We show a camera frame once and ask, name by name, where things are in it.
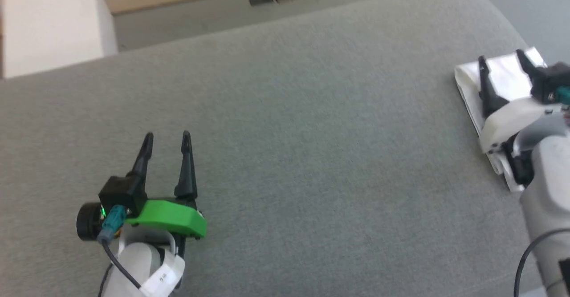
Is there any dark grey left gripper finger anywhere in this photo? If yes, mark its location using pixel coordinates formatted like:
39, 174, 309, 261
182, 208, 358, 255
175, 130, 198, 202
126, 132, 155, 190

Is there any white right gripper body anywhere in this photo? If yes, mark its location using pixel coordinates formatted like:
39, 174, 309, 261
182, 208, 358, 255
479, 96, 562, 155

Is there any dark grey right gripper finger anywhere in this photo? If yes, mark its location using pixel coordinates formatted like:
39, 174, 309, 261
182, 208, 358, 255
477, 56, 509, 119
516, 49, 548, 85

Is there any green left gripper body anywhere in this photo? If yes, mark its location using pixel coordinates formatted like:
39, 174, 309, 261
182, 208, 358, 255
76, 198, 207, 241

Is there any black and white garment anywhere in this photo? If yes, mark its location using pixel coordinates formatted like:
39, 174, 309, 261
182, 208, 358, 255
454, 47, 548, 193

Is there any white box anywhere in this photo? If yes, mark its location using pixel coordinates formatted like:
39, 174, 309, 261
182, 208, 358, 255
0, 0, 118, 79

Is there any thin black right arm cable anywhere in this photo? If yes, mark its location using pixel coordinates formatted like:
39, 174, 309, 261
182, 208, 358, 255
514, 228, 570, 297

